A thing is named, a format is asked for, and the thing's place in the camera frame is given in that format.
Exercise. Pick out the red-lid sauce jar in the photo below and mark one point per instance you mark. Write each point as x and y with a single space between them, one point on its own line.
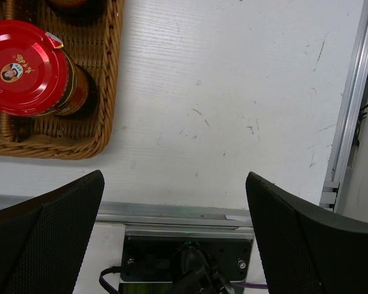
38 77
79 8

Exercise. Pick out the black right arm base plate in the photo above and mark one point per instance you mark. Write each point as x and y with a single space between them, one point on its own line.
180 260

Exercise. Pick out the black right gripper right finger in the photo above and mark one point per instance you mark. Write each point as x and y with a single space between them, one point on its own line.
305 248

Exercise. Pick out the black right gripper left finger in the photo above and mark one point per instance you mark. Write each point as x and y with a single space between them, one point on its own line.
43 240

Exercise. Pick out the brown wicker basket tray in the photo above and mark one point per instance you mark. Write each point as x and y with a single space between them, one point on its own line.
94 46

